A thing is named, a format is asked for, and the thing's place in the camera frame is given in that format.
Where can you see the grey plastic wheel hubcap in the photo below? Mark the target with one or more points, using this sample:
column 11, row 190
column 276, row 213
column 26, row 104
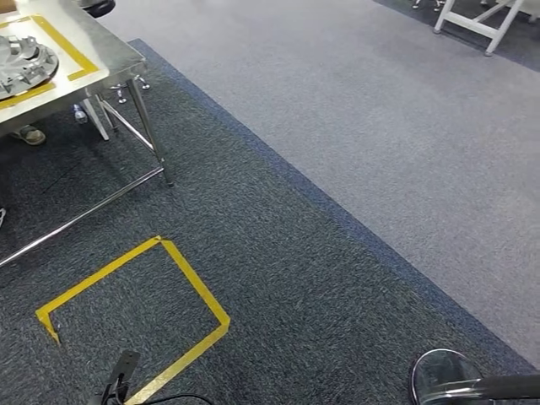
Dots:
column 25, row 67

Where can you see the stainless steel workbench table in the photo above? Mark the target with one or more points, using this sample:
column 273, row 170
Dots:
column 105, row 50

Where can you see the yellow floor tape marking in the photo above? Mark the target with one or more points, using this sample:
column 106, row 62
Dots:
column 198, row 290

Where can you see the clear water bottle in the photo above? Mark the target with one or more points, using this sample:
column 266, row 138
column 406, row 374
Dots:
column 80, row 114

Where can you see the chrome stanchion with round base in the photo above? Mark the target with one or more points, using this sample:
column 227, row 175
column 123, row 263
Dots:
column 443, row 374

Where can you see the black round stool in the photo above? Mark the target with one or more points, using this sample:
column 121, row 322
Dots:
column 99, row 7

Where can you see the person's sandalled foot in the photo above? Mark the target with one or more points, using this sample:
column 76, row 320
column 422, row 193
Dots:
column 29, row 135

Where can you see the white frame desk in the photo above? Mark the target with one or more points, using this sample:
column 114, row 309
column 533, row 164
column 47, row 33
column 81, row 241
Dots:
column 468, row 22

